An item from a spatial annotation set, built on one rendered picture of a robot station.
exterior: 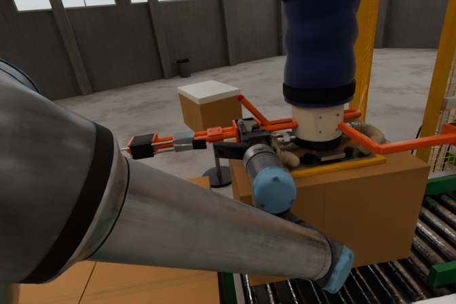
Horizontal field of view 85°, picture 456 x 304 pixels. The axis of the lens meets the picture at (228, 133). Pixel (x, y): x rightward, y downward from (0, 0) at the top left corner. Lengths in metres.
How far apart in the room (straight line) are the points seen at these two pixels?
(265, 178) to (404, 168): 0.53
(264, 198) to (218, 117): 1.71
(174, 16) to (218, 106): 7.75
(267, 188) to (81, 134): 0.41
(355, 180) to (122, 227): 0.74
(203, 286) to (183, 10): 9.27
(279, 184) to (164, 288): 0.88
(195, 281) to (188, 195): 1.05
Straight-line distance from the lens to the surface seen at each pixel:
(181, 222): 0.23
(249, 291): 1.21
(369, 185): 0.90
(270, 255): 0.35
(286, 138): 0.89
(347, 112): 0.99
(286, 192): 0.55
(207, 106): 2.14
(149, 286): 1.32
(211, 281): 1.26
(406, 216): 1.07
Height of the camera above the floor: 1.55
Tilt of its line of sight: 23 degrees down
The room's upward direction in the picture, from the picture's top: 7 degrees counter-clockwise
